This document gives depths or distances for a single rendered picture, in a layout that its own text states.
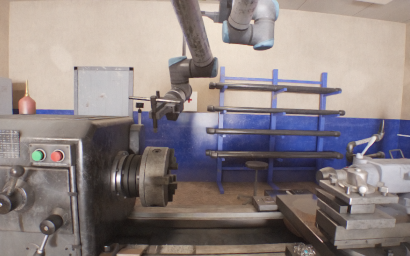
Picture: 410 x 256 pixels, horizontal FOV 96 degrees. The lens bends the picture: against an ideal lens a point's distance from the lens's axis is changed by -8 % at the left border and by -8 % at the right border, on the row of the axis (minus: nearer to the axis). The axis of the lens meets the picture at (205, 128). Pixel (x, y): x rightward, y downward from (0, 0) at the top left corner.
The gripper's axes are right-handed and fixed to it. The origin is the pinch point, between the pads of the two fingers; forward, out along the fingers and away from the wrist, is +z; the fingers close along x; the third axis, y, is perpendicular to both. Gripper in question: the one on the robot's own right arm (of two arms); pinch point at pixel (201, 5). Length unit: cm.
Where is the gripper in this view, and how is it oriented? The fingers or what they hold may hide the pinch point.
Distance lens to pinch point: 101.6
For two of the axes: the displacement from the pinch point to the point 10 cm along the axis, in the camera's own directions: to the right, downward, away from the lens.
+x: -0.6, 5.9, 8.1
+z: -10.0, -0.2, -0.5
